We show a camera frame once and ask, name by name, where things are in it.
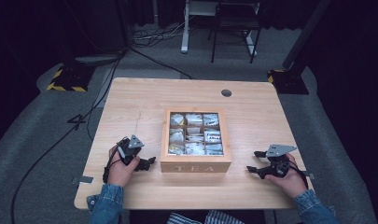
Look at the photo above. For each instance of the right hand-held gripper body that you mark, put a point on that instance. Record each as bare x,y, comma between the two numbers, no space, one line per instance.
277,166

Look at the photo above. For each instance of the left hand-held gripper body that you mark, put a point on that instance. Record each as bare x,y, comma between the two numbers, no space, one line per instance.
131,148

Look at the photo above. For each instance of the person's right hand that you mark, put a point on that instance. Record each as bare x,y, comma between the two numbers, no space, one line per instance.
291,184

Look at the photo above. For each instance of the person's left hand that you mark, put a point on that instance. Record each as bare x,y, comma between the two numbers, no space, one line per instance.
121,174

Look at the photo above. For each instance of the grey tape piece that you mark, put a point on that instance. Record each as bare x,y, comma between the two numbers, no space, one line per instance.
84,179
308,175

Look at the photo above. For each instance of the wooden tea box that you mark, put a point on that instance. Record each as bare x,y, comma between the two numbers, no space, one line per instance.
196,159

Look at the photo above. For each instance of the person's striped clothing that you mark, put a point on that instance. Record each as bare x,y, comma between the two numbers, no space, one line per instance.
222,218

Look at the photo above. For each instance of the group of tea bag packets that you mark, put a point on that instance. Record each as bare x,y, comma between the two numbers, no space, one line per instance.
194,119

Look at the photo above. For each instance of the grey round table grommet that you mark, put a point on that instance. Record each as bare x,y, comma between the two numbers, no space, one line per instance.
226,92

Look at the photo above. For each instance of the black yellow striped stand base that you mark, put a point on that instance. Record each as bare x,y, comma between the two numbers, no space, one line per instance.
289,82
71,79

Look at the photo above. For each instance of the black metal chair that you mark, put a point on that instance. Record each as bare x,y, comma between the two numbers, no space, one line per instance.
236,18

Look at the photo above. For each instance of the black slanted stand post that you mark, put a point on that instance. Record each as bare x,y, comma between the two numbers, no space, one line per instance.
305,34

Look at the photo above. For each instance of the white desk frame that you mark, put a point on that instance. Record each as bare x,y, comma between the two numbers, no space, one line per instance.
185,31

